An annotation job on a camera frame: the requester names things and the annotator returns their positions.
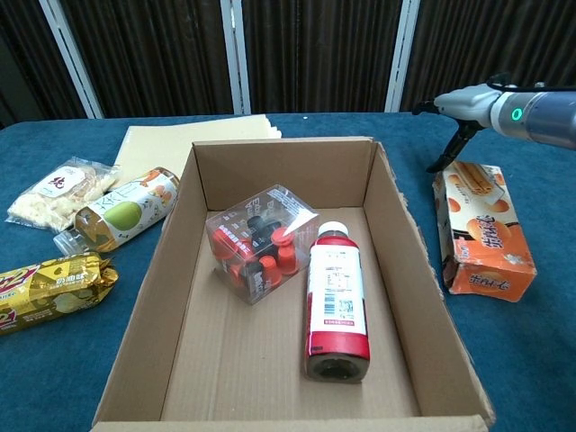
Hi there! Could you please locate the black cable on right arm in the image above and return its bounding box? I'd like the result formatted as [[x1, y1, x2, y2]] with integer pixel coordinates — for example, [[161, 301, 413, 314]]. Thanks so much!
[[485, 73, 576, 95]]

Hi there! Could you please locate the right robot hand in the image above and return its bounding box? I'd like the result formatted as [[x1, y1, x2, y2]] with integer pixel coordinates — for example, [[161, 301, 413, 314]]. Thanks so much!
[[412, 83, 503, 175]]

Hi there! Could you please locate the gold foil wafer packet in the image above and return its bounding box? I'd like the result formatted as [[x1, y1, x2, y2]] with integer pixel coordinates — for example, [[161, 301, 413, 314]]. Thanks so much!
[[0, 251, 121, 338]]

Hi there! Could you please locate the stack of pale yellow sheets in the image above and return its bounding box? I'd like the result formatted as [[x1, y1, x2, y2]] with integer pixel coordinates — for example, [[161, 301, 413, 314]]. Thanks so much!
[[109, 114, 284, 190]]

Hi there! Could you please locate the green apple snack tube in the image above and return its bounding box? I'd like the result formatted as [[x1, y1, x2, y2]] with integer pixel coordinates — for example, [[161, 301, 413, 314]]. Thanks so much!
[[52, 166, 181, 257]]

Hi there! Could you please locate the open brown cardboard box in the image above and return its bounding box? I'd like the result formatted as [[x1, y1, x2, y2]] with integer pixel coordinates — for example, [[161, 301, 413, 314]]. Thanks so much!
[[92, 136, 495, 432]]

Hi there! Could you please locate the clear bag of white snacks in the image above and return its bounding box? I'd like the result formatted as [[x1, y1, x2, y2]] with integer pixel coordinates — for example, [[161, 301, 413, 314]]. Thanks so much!
[[4, 156, 119, 233]]

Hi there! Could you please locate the orange egg roll carton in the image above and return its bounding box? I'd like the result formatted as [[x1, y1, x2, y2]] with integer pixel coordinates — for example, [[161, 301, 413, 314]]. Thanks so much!
[[432, 161, 537, 303]]

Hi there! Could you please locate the clear box of orange items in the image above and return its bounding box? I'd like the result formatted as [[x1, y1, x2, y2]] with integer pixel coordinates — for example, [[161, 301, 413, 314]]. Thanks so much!
[[205, 183, 321, 306]]

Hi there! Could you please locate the red drink bottle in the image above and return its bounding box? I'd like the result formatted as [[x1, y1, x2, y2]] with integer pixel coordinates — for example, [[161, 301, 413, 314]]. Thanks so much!
[[303, 220, 371, 383]]

